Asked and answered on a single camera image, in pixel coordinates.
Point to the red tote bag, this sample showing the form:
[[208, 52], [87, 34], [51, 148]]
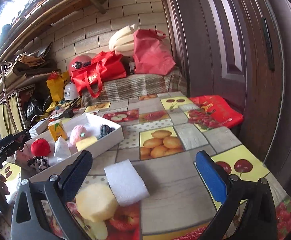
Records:
[[105, 66]]

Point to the yellow gift bag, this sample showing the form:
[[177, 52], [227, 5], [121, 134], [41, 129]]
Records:
[[56, 83]]

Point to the red plush ball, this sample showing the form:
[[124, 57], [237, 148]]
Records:
[[40, 148]]

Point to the yellow tissue pack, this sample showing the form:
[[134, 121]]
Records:
[[57, 130]]

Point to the white cardboard box tray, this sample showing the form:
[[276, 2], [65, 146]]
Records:
[[92, 123]]

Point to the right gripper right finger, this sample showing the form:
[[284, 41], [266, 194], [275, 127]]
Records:
[[259, 217]]

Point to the pink tissue pack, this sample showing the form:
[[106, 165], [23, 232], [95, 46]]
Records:
[[21, 159]]

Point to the crumpled red bag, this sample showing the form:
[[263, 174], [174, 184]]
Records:
[[150, 54]]

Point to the red helmet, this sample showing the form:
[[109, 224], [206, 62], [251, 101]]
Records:
[[79, 62]]

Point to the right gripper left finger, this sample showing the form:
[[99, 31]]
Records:
[[29, 220]]

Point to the white foam sheet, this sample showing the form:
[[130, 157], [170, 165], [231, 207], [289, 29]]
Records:
[[126, 184]]

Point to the black white cow-print cloth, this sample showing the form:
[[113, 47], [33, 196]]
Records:
[[38, 163]]

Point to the black charger box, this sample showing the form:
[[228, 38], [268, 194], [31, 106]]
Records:
[[68, 113]]

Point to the grey blue scrunchie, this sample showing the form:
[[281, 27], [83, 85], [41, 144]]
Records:
[[104, 131]]

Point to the cream foam stack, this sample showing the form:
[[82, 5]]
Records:
[[122, 41]]

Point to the fruit pattern tablecloth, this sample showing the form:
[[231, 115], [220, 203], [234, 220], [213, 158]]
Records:
[[162, 144]]

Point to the plaid covered bench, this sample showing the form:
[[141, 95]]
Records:
[[137, 85]]

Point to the red plastic bag on table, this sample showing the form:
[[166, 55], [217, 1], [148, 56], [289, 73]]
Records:
[[214, 112]]

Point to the pink fluffy plush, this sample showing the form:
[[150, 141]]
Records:
[[78, 133]]

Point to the pale yellow foam block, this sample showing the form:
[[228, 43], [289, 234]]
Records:
[[96, 202]]

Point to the white power bank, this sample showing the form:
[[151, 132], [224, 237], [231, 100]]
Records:
[[39, 128]]

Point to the yellow sponge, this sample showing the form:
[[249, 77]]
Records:
[[85, 143]]

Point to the black garbage bag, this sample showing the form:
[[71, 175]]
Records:
[[35, 107]]

